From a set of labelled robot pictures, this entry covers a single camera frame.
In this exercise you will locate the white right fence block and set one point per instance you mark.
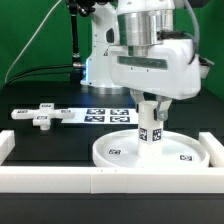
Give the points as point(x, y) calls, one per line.
point(214, 148)

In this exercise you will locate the white sheet with markers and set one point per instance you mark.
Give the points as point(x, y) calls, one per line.
point(103, 116)

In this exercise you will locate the white left fence block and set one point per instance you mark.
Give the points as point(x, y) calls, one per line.
point(7, 143)

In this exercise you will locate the white round table top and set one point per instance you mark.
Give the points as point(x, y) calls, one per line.
point(128, 149)

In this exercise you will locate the white front fence bar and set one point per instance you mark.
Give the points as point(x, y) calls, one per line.
point(17, 179)

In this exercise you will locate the white cross-shaped table base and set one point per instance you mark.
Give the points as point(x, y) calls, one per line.
point(43, 115)

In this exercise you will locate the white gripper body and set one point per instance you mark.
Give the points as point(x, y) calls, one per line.
point(170, 69)

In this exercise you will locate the white fence block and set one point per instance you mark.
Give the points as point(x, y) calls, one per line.
point(7, 143)
point(214, 148)

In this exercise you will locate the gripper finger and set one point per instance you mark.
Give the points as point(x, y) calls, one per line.
point(161, 110)
point(137, 96)

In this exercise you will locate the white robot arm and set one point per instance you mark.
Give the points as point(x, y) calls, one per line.
point(136, 46)

